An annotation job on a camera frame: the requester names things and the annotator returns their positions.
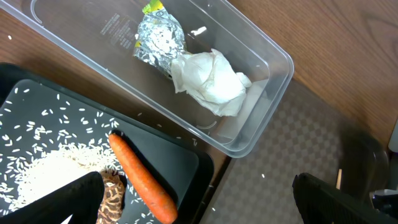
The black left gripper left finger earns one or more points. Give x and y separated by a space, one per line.
79 200

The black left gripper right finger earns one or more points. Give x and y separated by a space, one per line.
321 203

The wooden chopstick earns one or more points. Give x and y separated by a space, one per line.
338 179

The orange carrot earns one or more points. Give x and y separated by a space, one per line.
159 202

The white napkin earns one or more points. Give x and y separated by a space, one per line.
208 77

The silver foil snack wrapper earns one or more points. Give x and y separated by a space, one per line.
160 38

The grey dishwasher rack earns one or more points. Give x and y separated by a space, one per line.
393 142

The brown serving tray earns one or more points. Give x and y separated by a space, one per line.
304 135

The pile of white rice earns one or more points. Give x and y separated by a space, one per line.
49 139

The black tray bin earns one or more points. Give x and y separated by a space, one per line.
183 172

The clear plastic bin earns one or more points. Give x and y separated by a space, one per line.
102 34

